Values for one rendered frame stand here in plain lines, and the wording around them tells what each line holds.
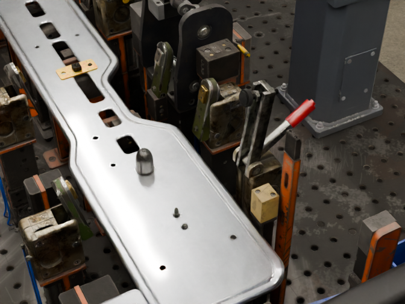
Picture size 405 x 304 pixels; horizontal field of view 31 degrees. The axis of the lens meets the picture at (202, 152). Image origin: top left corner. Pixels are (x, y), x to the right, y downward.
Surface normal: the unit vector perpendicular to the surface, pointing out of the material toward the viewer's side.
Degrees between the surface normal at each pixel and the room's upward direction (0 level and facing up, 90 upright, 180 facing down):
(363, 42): 90
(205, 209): 0
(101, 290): 0
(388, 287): 0
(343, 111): 90
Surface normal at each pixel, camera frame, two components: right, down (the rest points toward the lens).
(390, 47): -0.01, -0.73
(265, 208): 0.48, 0.60
